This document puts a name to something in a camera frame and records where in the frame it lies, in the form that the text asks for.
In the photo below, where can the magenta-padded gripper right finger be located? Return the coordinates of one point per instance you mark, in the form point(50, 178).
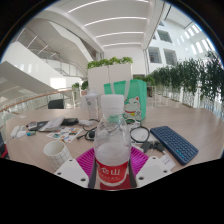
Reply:
point(153, 170)

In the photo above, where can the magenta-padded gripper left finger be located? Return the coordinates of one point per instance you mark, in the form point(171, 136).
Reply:
point(70, 171)

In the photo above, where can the clear red-label water bottle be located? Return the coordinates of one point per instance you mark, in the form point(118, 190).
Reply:
point(112, 156)

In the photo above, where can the small white paper packet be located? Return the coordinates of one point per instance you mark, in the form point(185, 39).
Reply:
point(167, 162)

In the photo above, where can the white grid-pattern mug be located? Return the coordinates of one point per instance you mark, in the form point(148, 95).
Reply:
point(57, 156)

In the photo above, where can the dark blue keyboard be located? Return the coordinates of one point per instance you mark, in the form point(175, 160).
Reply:
point(175, 143)

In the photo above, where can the colourful sticker sheet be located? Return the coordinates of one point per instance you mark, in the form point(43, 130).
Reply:
point(65, 134)

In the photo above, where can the black power adapter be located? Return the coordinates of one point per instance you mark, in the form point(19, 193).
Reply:
point(70, 121)

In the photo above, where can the open white booklet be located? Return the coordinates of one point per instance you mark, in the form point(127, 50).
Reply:
point(52, 124)

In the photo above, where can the small teal marker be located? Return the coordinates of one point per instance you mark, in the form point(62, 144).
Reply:
point(31, 133)

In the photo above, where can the white computer mouse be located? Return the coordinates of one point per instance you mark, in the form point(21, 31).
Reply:
point(21, 133)

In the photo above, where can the translucent white shaker bottle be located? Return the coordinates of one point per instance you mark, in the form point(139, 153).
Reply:
point(91, 106)

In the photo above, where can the white power strip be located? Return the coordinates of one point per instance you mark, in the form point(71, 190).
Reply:
point(14, 131)

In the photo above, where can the red and black chair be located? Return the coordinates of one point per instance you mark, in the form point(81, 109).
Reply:
point(3, 148)

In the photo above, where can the green cat-print tote bag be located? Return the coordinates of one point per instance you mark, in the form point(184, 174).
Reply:
point(138, 88)

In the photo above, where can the potted green plants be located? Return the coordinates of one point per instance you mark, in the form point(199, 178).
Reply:
point(83, 86)

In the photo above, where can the low planter with greenery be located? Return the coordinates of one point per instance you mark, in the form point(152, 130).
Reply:
point(149, 80)

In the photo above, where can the row of green plants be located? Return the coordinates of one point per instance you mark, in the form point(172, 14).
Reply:
point(190, 76)

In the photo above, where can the white cabinet with plants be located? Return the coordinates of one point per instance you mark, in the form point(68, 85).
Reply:
point(110, 73)

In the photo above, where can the ceiling light strips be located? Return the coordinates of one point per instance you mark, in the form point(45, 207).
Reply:
point(115, 19)

